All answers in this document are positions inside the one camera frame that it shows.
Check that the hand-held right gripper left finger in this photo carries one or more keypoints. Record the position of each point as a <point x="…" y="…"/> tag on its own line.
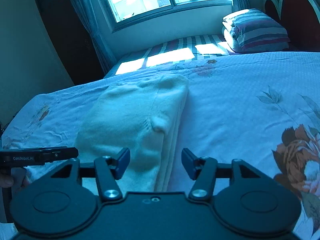
<point x="123" y="163"/>

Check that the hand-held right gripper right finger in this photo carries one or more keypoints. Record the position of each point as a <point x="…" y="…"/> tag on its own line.
<point x="189" y="163"/>

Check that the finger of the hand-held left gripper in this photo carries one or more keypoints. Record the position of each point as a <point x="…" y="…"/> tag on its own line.
<point x="60" y="153"/>

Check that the white knit sweater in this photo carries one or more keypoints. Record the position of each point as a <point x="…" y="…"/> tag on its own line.
<point x="135" y="120"/>

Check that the person's left hand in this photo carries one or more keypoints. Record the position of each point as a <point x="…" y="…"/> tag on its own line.
<point x="18" y="177"/>

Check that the floral light blanket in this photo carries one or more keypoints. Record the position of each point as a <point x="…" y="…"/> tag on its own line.
<point x="237" y="105"/>

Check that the striped bed sheet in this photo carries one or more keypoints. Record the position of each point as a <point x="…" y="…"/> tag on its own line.
<point x="172" y="50"/>

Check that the dark wooden wardrobe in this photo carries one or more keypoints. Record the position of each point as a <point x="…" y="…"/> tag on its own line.
<point x="67" y="35"/>

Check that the long grey curtain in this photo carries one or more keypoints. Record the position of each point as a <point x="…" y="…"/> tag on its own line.
<point x="92" y="25"/>

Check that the folded striped quilt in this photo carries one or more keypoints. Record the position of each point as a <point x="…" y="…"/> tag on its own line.
<point x="257" y="31"/>

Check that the dark red scalloped headboard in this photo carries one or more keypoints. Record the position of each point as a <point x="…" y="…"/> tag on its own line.
<point x="300" y="17"/>

